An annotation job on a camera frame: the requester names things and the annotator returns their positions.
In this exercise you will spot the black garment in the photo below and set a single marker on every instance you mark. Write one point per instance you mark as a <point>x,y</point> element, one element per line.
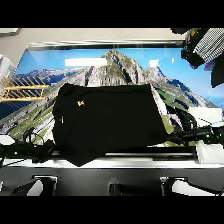
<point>106,123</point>

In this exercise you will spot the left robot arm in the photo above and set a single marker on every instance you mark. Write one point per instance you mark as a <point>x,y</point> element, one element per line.
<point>20,150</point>

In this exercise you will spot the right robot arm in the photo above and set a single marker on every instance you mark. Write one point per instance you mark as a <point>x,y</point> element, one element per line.
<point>200,135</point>

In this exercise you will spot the yellow clothes hanger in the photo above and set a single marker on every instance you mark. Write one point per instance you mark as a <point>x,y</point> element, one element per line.
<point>25,87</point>
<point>23,99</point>

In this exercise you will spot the heap of clothes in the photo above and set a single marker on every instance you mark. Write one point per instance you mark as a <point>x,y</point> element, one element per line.
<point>195,58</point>

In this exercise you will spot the checked shirt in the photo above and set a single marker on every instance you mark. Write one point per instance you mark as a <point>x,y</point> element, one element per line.
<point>211,45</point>

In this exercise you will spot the silver frame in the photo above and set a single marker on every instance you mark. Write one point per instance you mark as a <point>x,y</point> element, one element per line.
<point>133,163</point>

